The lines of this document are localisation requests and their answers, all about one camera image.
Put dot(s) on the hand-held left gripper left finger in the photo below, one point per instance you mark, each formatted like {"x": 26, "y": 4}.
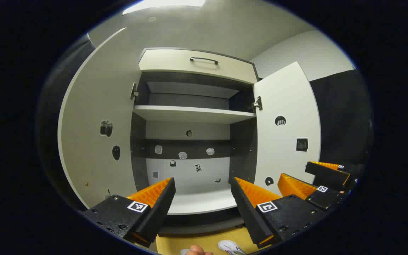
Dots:
{"x": 161, "y": 209}

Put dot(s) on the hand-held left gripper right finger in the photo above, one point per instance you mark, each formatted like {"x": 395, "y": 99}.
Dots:
{"x": 248, "y": 212}

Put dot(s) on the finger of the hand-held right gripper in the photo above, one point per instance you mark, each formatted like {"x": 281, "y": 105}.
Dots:
{"x": 326, "y": 199}
{"x": 328, "y": 175}

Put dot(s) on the white sneaker shoe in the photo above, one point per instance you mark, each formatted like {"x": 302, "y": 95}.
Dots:
{"x": 229, "y": 246}
{"x": 184, "y": 252}

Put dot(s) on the white shoe cabinet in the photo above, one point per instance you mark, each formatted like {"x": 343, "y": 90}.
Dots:
{"x": 241, "y": 152}

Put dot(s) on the white cabinet door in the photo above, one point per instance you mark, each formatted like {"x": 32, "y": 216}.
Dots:
{"x": 97, "y": 99}
{"x": 285, "y": 95}

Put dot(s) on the white cabinet shelf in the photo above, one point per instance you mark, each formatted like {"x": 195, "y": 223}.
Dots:
{"x": 190, "y": 114}

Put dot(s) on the metal door hinge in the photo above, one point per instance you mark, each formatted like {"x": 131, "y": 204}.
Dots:
{"x": 258, "y": 103}
{"x": 134, "y": 92}

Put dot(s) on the white cabinet drawer front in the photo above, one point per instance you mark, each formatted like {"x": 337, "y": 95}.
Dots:
{"x": 175, "y": 63}

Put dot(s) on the ceiling light panel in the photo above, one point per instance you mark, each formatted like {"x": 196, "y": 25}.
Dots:
{"x": 165, "y": 4}

